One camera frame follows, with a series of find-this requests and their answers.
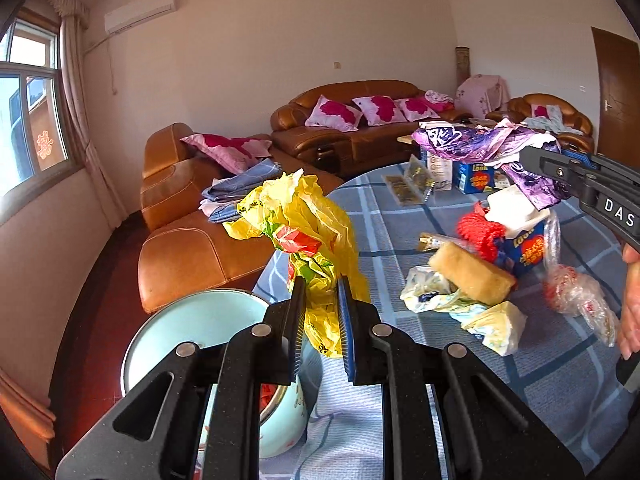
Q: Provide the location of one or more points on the blue snack box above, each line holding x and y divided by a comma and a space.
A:
530, 250

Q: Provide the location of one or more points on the light blue cloth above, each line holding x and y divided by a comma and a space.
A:
542, 124

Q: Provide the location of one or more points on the white milk carton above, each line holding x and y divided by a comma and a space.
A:
441, 172

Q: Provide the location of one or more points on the pink floral cover cloth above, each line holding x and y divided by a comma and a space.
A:
482, 92

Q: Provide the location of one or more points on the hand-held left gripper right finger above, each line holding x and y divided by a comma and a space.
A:
345, 325

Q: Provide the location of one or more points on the brown leather chaise sofa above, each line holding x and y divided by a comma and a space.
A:
200, 255

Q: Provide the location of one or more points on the white air conditioner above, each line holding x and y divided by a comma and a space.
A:
140, 10

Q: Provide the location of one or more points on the blue plaid tablecloth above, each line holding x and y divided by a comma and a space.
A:
550, 385

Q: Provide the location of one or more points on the clear standing snack packet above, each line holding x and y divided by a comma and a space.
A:
417, 177

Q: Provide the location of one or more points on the brown leather armchair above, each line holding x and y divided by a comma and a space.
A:
575, 120

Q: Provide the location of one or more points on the light blue trash bin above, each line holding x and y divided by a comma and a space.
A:
200, 315

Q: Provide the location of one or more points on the brown wooden door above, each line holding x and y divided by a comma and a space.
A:
617, 85

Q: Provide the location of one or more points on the gold foil wrapper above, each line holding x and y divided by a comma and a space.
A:
430, 241

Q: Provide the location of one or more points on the white crumpled plastic bag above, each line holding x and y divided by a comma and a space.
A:
422, 290

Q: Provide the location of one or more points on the pale yellow wrapper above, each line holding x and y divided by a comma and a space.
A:
495, 327

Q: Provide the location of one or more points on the tall patterned cylinder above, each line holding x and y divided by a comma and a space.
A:
462, 65

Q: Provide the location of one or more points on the blue carton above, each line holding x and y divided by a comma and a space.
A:
475, 179

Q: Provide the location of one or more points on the folded pink cloth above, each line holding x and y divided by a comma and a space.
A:
439, 100

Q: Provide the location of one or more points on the person's right hand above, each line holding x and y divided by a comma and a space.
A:
631, 305

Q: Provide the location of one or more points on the yellow sponge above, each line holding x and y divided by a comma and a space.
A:
470, 272

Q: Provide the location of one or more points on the flat clear snack packet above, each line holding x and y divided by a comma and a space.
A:
397, 189

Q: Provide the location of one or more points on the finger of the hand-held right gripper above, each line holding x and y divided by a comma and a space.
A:
580, 157
545, 165

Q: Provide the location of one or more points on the folded blue plaid bedsheets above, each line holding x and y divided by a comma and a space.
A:
235, 190

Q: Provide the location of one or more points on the beige floral curtain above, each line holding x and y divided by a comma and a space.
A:
80, 100

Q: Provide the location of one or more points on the small pink floral pillow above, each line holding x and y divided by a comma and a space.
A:
542, 111

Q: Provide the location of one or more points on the clear plastic bag red print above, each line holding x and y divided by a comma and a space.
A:
575, 290

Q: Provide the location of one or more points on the sliding window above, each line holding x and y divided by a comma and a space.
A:
30, 125

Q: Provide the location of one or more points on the purple plastic bag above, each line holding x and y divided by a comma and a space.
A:
475, 140

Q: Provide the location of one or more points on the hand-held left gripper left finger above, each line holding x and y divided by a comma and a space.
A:
299, 320

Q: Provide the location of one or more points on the white tissue paper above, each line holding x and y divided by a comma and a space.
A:
510, 205

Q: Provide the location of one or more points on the yellow plastic bag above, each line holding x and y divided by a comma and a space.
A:
300, 210

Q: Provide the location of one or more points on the red foam net sleeve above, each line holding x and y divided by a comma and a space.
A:
480, 232

